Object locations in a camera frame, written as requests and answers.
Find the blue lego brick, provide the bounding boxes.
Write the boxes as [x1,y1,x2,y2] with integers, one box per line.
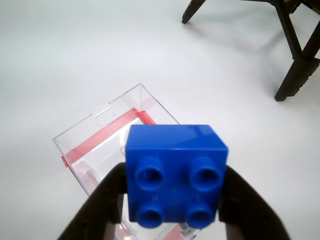
[124,124,230,230]

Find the transparent plastic box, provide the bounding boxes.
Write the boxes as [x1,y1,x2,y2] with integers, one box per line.
[52,83,201,240]

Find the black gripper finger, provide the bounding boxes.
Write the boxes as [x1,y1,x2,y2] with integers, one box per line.
[56,161,130,240]
[218,163,291,240]

